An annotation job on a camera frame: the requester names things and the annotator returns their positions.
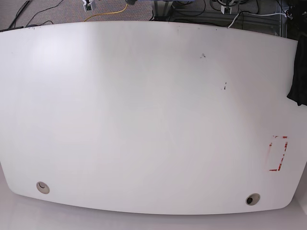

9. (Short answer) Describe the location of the yellow cable on floor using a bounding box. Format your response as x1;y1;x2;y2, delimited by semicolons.
83;1;129;22

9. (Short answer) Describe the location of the white cable on floor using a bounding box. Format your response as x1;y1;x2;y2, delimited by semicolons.
227;11;287;28

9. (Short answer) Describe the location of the black t-shirt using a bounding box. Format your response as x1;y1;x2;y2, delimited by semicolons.
287;36;307;106

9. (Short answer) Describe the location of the right table grommet hole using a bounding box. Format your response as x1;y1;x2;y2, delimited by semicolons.
246;194;260;206

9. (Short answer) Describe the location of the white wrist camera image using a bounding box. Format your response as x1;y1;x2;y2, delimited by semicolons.
221;5;232;14
82;0;95;12

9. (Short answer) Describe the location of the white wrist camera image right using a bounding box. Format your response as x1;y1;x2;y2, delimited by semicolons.
221;5;232;14

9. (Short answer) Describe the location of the red tape rectangle marking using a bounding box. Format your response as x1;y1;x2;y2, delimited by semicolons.
266;136;288;172

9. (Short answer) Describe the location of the left table grommet hole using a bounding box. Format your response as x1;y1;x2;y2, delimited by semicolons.
36;182;50;194

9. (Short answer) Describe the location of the table grommet hole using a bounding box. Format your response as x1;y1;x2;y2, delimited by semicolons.
36;182;50;194
246;194;260;206

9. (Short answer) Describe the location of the aluminium frame stand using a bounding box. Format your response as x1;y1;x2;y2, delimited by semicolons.
151;0;174;22

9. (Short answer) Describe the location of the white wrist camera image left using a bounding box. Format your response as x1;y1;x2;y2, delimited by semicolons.
82;0;95;12

